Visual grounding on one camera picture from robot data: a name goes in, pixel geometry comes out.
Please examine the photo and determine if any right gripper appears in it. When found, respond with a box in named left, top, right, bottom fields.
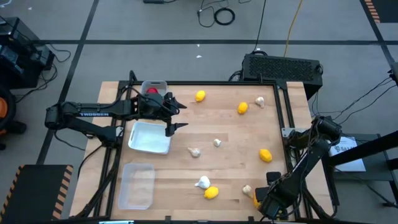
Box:
left=254, top=171, right=295, bottom=220

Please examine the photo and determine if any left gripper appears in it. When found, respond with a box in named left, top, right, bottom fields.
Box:
left=136, top=91, right=189, bottom=138

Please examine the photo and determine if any large white garlic bulb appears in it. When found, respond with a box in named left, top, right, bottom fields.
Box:
left=194, top=175, right=211, bottom=190

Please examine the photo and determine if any white plastic tray basket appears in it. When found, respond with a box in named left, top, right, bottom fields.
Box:
left=127, top=121, right=172, bottom=156

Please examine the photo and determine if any small grey plastic basket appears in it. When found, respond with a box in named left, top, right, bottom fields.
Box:
left=140, top=80, right=169, bottom=97

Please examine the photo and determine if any clear plastic bin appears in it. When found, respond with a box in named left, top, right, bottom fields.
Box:
left=118, top=162, right=156, bottom=211

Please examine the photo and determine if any white printed paper sheet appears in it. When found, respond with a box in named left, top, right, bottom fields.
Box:
left=328, top=136, right=367, bottom=173

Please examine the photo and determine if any black diagonal beam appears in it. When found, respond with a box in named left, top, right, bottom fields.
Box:
left=326, top=129, right=398, bottom=167

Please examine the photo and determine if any black side stand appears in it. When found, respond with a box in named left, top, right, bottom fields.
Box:
left=323, top=133, right=398, bottom=183

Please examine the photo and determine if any black computer case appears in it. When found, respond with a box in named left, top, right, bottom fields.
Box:
left=241, top=53, right=323, bottom=100

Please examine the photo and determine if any black hazard-striped mat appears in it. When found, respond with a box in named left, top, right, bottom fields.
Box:
left=363, top=0, right=398, bottom=24
left=0, top=164, right=75, bottom=223

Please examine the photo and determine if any black orange wheeled device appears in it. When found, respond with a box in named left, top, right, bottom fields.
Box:
left=0, top=85, right=27, bottom=150

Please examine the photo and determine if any black equipment cart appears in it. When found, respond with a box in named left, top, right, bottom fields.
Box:
left=0, top=16, right=56, bottom=90

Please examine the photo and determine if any black table frame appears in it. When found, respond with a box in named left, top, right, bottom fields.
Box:
left=74, top=70, right=335, bottom=223

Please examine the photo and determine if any thin black floor cable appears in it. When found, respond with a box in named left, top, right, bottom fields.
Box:
left=197, top=0, right=229, bottom=28

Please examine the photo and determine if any coiled black cable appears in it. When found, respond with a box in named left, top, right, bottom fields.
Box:
left=213, top=7, right=236, bottom=26

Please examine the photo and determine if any long black cable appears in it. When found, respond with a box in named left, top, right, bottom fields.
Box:
left=252, top=0, right=267, bottom=54

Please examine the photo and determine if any long yellow cable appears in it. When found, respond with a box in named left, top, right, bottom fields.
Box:
left=283, top=0, right=304, bottom=58

